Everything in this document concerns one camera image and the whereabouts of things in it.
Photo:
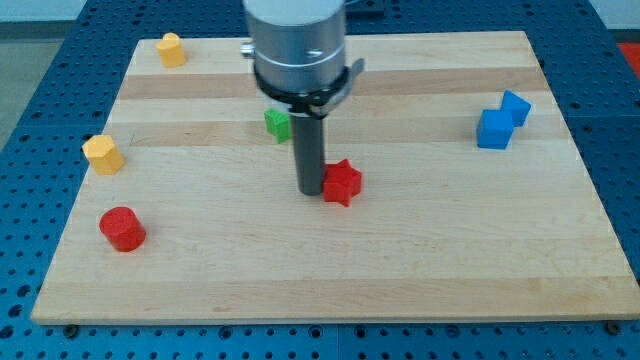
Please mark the red star block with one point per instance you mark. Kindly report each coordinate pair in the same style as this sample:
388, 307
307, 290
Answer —
342, 182

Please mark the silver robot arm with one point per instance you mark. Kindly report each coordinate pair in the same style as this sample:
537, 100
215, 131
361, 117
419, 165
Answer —
297, 45

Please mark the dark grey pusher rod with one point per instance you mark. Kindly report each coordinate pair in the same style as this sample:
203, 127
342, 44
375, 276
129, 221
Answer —
309, 153

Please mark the green block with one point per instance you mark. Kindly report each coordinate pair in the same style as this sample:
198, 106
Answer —
278, 124

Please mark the wooden board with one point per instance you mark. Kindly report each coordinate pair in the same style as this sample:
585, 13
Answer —
442, 231

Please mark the blue cube block front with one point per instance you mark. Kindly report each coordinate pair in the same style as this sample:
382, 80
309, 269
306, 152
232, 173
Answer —
494, 129

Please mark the yellow heart block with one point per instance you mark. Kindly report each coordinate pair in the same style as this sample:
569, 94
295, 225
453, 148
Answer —
170, 50

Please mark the red cylinder block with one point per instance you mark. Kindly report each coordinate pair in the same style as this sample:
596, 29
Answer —
122, 229

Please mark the blue block rear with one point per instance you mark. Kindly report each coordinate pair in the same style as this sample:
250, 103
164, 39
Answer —
518, 107

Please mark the yellow hexagon block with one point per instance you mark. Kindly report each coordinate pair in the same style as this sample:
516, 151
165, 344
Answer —
103, 154

